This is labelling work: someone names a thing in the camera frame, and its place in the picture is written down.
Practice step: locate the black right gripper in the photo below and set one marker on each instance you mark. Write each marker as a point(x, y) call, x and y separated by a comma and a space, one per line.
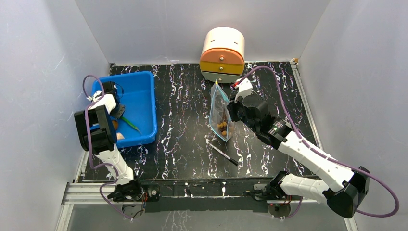
point(235, 112)

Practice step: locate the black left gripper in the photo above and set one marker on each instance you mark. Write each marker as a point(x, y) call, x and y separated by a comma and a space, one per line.
point(121, 112)

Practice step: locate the clear zip top bag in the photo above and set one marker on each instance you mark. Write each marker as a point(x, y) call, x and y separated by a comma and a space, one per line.
point(218, 92)

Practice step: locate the brown longan bunch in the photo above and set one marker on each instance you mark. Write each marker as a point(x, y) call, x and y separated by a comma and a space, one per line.
point(222, 117)

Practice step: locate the green chili pepper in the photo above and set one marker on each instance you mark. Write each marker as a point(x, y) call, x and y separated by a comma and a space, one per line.
point(130, 124)

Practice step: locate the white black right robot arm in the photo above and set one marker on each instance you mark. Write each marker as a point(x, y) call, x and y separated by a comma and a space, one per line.
point(341, 188)

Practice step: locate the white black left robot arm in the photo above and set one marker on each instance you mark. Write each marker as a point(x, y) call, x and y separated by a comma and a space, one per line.
point(97, 134)

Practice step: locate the blue plastic bin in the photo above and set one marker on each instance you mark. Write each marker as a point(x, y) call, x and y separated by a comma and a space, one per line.
point(136, 92)

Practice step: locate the black and white pen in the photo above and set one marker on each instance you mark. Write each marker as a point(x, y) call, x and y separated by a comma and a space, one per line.
point(233, 161)

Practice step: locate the pastel mini drawer cabinet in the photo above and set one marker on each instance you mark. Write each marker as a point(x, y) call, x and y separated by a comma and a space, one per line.
point(222, 57)

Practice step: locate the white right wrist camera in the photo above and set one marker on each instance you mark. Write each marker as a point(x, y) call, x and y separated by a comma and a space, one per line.
point(243, 87)

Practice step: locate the aluminium frame rail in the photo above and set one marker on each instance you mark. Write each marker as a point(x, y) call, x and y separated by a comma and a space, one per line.
point(208, 194)

